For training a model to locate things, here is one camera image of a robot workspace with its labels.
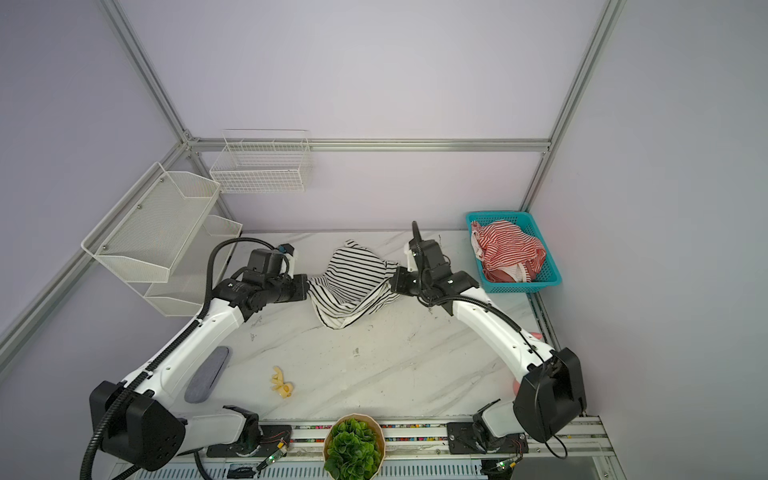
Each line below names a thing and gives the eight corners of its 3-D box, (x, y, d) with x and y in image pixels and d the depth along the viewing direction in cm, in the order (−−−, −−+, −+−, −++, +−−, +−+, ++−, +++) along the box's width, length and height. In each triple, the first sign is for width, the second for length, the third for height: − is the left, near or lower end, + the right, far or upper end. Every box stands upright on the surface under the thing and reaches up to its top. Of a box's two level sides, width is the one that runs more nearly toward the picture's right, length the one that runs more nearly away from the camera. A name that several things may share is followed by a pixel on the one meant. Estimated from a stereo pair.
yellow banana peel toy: (267, 378, 86) (263, 375, 83) (279, 368, 87) (277, 365, 85) (282, 401, 82) (279, 398, 79) (295, 389, 84) (293, 386, 81)
